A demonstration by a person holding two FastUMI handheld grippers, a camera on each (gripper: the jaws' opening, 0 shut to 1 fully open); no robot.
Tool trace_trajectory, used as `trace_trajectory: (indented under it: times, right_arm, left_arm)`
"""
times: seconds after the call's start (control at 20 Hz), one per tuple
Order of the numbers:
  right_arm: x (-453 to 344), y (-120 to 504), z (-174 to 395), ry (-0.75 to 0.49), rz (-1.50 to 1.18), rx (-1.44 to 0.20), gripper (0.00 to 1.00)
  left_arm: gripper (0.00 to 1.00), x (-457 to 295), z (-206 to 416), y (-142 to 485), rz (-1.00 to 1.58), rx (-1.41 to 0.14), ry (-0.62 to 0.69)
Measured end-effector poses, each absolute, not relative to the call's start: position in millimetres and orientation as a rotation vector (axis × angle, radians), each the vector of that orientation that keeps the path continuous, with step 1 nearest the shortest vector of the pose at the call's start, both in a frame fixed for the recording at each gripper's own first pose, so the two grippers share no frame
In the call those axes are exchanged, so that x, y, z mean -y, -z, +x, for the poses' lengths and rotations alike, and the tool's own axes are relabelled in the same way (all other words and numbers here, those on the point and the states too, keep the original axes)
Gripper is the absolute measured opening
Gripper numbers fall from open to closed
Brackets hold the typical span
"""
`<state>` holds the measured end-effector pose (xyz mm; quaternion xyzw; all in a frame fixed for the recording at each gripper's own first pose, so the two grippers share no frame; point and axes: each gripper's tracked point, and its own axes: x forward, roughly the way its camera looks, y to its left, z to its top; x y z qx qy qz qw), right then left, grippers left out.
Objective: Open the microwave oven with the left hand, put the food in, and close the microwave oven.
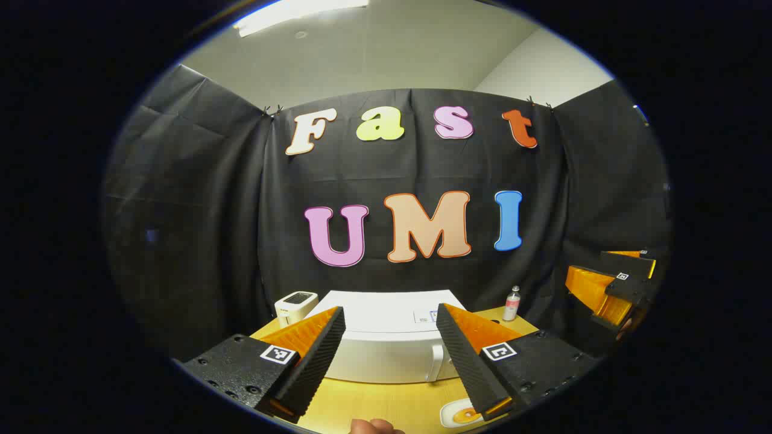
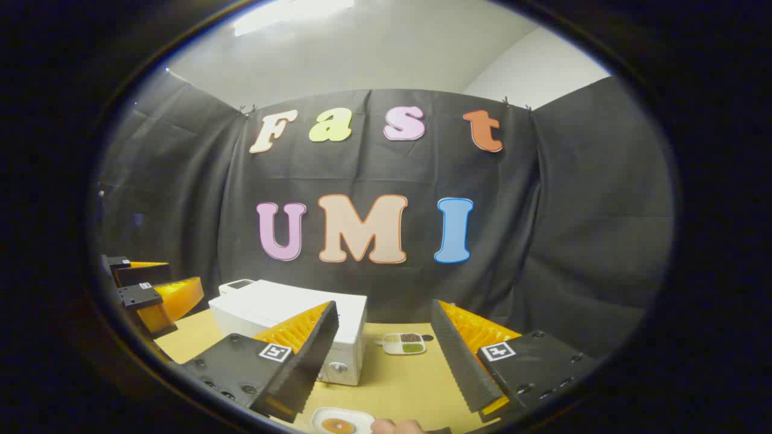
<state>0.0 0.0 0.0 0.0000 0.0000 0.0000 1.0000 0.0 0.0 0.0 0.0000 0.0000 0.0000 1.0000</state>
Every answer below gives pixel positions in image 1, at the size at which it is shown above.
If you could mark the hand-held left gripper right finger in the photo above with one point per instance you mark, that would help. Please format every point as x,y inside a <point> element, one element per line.
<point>467,367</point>

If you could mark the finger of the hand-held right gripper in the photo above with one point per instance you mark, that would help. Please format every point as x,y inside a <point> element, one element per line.
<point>627,264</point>
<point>627,288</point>

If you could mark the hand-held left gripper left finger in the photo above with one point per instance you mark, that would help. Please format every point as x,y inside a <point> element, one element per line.
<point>313,367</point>

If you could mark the brown donut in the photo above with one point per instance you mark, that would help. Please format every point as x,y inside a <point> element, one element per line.
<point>464,415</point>

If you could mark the white microwave oven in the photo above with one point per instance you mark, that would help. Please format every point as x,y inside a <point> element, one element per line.
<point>386,337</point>

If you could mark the white square plate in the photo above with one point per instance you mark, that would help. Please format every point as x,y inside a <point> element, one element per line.
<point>447,416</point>

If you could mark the white toaster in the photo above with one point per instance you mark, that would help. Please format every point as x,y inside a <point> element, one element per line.
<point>292,307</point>

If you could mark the small clear bottle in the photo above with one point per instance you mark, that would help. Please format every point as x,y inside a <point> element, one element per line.
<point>511,304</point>

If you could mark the black backdrop cloth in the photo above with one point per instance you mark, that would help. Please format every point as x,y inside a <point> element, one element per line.
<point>211,241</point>

